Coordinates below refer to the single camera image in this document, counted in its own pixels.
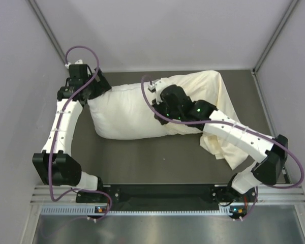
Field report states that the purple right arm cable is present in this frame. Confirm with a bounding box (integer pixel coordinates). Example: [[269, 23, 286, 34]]
[[141, 75, 305, 221]]

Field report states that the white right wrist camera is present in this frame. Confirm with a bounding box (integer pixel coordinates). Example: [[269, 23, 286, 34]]
[[148, 79, 170, 103]]

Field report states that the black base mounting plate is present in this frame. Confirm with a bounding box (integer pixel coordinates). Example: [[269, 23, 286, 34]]
[[76, 182, 257, 211]]

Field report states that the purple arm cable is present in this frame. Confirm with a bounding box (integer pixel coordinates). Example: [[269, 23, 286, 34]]
[[141, 75, 305, 221], [48, 45, 112, 222]]

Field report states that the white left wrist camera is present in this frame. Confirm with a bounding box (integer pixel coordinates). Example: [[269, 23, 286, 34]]
[[65, 59, 83, 69]]

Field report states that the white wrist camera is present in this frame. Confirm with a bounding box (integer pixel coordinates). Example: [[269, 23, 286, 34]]
[[65, 59, 83, 69], [148, 79, 170, 103]]

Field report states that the grey slotted cable duct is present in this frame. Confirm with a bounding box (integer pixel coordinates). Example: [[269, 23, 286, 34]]
[[41, 205, 245, 216]]

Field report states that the aluminium frame rail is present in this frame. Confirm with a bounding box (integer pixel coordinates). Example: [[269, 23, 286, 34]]
[[30, 186, 305, 205]]

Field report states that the aluminium corner post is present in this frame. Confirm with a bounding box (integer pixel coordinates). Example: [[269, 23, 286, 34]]
[[251, 0, 303, 76], [26, 0, 67, 69]]

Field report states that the right aluminium corner post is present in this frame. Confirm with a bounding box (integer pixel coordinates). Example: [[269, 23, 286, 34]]
[[251, 0, 303, 76]]

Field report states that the cream pillowcase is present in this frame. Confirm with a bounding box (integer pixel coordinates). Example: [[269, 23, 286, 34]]
[[152, 70, 248, 170]]

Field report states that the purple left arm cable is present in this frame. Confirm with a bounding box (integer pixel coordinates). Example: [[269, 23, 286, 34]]
[[48, 45, 112, 222]]

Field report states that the left aluminium corner post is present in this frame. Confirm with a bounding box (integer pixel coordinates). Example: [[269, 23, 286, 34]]
[[26, 0, 67, 69]]

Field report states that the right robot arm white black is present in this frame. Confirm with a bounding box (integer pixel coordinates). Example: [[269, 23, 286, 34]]
[[148, 81, 288, 201]]

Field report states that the white pillow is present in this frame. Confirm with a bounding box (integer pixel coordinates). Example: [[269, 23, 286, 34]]
[[88, 83, 169, 140]]

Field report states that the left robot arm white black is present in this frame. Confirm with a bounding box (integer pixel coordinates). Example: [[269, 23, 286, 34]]
[[32, 60, 111, 202]]

